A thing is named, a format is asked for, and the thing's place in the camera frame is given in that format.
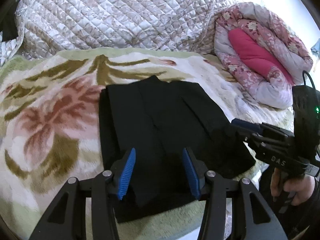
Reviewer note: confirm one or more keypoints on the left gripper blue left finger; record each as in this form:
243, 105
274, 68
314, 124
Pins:
122, 172

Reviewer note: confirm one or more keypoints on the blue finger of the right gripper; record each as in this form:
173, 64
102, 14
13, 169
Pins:
247, 126

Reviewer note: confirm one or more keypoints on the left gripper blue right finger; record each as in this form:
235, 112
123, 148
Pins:
196, 172

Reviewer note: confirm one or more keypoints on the black pants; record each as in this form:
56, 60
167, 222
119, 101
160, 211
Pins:
159, 119

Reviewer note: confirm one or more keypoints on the person's right hand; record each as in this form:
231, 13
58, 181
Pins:
303, 187

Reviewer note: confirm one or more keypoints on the pink floral rolled comforter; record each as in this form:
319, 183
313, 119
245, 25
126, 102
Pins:
261, 52

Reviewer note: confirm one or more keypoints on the green floral plush blanket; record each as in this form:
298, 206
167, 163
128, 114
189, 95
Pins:
49, 117

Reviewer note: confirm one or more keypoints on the white quilted bedspread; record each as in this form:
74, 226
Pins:
45, 27

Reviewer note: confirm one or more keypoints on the black garment at bed head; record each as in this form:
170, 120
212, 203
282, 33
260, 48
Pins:
8, 20

